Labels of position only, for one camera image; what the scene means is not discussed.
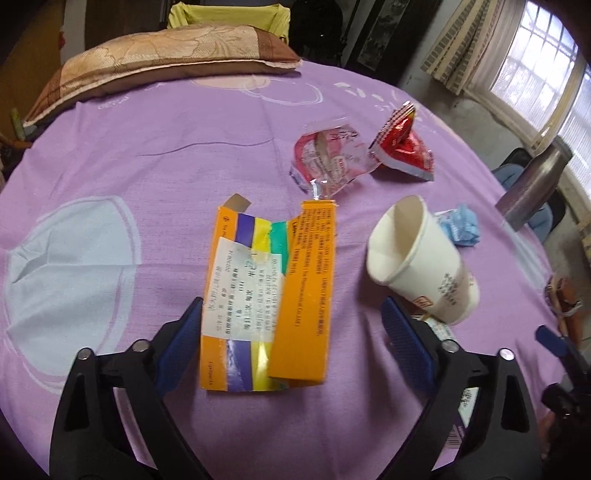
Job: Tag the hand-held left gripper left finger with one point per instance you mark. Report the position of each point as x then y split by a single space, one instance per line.
182 341

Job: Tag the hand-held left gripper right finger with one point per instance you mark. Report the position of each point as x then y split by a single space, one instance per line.
408 341

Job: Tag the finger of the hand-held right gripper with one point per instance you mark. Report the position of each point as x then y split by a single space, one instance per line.
563 401
551 339

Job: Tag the white paper cup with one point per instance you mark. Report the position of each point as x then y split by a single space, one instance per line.
429 272

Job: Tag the orange medicine box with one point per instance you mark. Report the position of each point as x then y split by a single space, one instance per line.
304 300

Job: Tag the blue face mask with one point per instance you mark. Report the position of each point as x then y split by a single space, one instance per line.
461 226

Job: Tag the red checked snack packet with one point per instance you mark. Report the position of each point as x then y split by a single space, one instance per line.
406 147

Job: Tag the clear red-print wrapper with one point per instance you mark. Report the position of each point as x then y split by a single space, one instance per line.
328 157

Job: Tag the metal bottle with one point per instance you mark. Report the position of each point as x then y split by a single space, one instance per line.
531 189

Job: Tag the blue seat cushion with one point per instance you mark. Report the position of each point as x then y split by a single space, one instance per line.
508 174

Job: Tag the black office chair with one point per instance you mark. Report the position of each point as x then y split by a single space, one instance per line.
519 155

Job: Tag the window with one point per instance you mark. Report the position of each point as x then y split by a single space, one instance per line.
540 60

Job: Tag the brown beige pillow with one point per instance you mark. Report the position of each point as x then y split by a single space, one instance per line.
152 55

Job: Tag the checked window curtain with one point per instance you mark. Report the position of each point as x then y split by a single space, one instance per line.
466 50

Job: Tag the dark framed painting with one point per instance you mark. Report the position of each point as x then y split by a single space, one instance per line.
383 27

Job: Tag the yellow chair cover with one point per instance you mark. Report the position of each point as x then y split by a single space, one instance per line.
184 14

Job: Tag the black hanging coat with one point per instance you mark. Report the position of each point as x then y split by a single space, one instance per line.
318 23

